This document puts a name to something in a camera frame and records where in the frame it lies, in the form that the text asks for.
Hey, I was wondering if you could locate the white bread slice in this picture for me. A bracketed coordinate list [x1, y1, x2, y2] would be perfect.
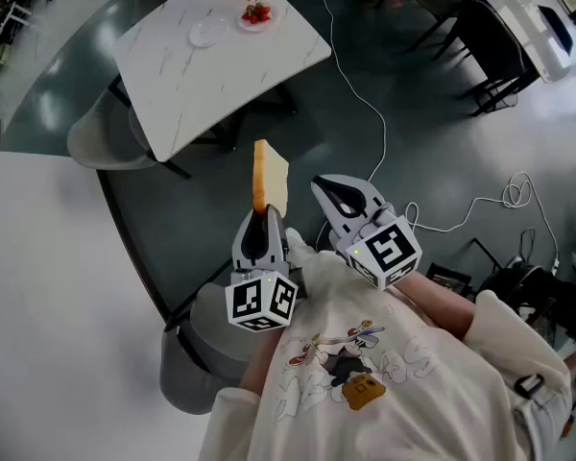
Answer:
[252, 138, 290, 220]

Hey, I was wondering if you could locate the cream printed sweatshirt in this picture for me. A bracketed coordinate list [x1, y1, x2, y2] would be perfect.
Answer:
[197, 250, 575, 461]

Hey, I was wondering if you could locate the black equipment bag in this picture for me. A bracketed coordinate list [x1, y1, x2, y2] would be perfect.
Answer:
[478, 256, 576, 354]

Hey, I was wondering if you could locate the small clear plate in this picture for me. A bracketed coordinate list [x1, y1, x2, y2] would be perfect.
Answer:
[236, 1, 281, 34]

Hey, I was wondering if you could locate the person's right forearm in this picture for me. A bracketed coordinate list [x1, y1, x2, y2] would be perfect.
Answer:
[392, 270, 477, 341]

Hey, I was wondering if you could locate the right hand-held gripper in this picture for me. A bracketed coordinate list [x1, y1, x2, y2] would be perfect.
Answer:
[312, 174, 423, 291]

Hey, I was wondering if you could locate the white marble table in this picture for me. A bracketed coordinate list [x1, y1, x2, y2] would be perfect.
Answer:
[106, 0, 333, 182]

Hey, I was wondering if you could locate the black strap buckle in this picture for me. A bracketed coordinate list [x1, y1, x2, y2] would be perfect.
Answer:
[512, 374, 547, 401]

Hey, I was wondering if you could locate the white cable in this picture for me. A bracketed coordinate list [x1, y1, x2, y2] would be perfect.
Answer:
[404, 170, 562, 278]
[310, 0, 389, 252]

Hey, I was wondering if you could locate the person's white shoe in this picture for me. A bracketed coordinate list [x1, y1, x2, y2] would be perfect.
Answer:
[285, 227, 319, 261]

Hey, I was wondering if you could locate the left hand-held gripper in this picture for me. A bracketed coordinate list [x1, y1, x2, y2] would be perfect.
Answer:
[224, 204, 300, 333]

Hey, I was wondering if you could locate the person's left forearm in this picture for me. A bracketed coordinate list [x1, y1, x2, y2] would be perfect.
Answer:
[238, 325, 283, 399]

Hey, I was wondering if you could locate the pile of red strawberries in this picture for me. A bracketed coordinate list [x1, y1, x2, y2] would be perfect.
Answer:
[241, 2, 273, 25]

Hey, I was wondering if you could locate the dark laptop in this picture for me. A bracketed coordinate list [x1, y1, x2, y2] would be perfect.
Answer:
[536, 4, 575, 58]

